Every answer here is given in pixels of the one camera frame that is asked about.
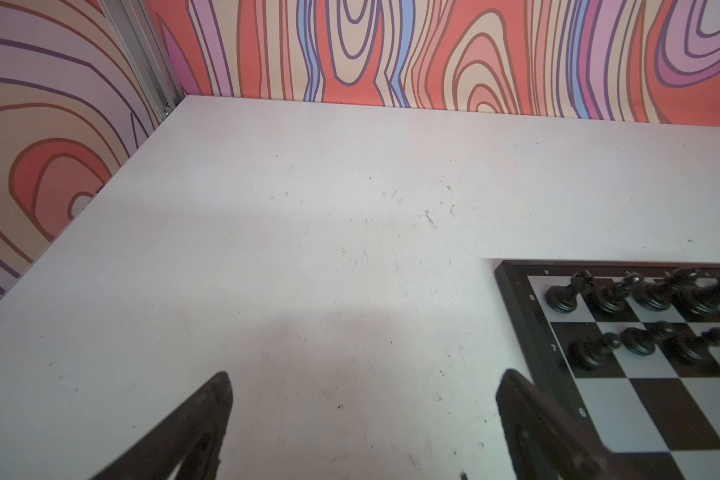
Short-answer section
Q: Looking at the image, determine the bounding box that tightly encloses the black bishop chess piece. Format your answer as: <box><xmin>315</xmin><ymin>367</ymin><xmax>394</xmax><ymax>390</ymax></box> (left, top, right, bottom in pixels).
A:
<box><xmin>632</xmin><ymin>267</ymin><xmax>700</xmax><ymax>312</ymax></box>

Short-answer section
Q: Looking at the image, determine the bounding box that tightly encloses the black rook chess piece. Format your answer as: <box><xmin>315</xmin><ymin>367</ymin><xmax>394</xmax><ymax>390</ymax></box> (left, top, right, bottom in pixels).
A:
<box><xmin>545</xmin><ymin>270</ymin><xmax>593</xmax><ymax>314</ymax></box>

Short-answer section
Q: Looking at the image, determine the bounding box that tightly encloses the black pawn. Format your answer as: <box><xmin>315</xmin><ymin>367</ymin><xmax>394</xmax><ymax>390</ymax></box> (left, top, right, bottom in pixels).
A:
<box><xmin>620</xmin><ymin>321</ymin><xmax>676</xmax><ymax>356</ymax></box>
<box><xmin>667</xmin><ymin>327</ymin><xmax>720</xmax><ymax>365</ymax></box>
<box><xmin>569</xmin><ymin>332</ymin><xmax>622</xmax><ymax>371</ymax></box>

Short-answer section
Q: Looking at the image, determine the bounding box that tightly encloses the black queen chess piece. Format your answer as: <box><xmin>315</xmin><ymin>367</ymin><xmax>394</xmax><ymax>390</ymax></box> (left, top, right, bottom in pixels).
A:
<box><xmin>675</xmin><ymin>275</ymin><xmax>720</xmax><ymax>318</ymax></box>

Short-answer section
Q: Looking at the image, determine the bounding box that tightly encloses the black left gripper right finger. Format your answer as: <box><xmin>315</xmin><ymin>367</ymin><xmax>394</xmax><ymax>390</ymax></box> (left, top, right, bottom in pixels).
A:
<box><xmin>496</xmin><ymin>369</ymin><xmax>636</xmax><ymax>479</ymax></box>

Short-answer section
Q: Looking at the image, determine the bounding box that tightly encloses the black white chess board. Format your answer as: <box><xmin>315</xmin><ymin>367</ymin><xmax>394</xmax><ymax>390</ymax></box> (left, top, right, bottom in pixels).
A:
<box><xmin>495</xmin><ymin>260</ymin><xmax>720</xmax><ymax>479</ymax></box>

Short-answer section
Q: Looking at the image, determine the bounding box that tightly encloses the black knight chess piece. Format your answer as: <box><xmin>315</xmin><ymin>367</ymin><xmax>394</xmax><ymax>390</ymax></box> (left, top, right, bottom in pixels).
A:
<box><xmin>591</xmin><ymin>273</ymin><xmax>643</xmax><ymax>314</ymax></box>

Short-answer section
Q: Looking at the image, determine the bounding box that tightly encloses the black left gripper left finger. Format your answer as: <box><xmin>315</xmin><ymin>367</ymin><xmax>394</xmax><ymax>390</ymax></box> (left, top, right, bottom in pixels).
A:
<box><xmin>94</xmin><ymin>371</ymin><xmax>233</xmax><ymax>479</ymax></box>

